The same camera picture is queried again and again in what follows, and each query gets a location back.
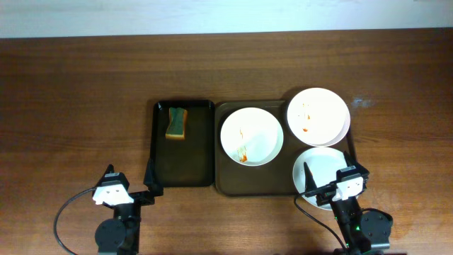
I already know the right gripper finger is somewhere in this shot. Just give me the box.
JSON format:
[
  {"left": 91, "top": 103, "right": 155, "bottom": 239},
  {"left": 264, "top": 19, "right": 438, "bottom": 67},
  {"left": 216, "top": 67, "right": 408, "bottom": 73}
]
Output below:
[
  {"left": 304, "top": 162, "right": 317, "bottom": 194},
  {"left": 343, "top": 151, "right": 359, "bottom": 169}
]

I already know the white bluish plate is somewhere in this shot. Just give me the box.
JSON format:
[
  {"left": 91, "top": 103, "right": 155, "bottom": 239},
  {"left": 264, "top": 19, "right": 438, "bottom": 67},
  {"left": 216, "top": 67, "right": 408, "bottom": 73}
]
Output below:
[{"left": 292, "top": 147, "right": 347, "bottom": 193}]

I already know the white pinkish plate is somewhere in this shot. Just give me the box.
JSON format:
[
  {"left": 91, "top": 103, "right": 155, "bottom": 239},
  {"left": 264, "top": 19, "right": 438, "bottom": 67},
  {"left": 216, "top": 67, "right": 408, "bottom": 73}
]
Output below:
[{"left": 286, "top": 88, "right": 351, "bottom": 147}]

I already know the green yellow sponge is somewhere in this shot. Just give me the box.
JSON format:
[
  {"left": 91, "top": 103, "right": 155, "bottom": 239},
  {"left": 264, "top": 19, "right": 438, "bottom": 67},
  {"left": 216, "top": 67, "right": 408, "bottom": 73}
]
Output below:
[{"left": 165, "top": 108, "right": 188, "bottom": 140}]

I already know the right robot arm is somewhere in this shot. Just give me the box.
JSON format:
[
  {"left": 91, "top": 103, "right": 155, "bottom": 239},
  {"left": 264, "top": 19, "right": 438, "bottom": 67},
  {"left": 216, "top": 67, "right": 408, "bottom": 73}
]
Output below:
[{"left": 294, "top": 152, "right": 393, "bottom": 254}]

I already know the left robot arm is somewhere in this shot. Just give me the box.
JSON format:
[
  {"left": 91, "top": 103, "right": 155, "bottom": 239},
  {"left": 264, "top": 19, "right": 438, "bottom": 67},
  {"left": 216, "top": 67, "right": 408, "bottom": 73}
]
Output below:
[{"left": 92, "top": 159, "right": 164, "bottom": 255}]

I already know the brown tray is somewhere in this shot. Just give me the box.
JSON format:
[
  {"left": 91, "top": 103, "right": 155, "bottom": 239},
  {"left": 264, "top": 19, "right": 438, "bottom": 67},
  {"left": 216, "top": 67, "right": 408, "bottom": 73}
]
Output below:
[{"left": 214, "top": 99, "right": 357, "bottom": 198}]

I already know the black tray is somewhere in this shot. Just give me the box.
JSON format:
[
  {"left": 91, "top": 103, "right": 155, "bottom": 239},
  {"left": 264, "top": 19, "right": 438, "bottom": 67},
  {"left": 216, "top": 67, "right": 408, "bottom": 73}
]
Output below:
[{"left": 149, "top": 100, "right": 215, "bottom": 188}]

